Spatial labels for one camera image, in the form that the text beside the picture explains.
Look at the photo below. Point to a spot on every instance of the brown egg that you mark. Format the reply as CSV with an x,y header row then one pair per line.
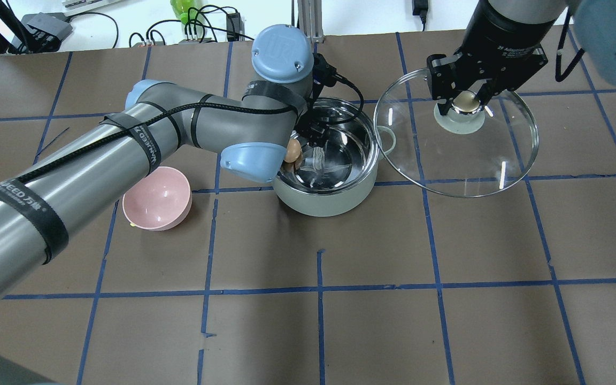
x,y
294,151

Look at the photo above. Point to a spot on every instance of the glass pot lid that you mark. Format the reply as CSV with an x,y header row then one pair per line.
x,y
474,150

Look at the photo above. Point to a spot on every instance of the black power adapter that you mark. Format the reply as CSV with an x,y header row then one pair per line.
x,y
420,8

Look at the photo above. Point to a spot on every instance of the pink bowl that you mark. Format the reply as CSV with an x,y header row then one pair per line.
x,y
160,201

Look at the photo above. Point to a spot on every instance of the green drink bottle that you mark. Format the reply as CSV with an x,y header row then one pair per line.
x,y
185,10

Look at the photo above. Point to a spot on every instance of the aluminium frame post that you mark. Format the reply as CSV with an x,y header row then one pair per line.
x,y
309,18

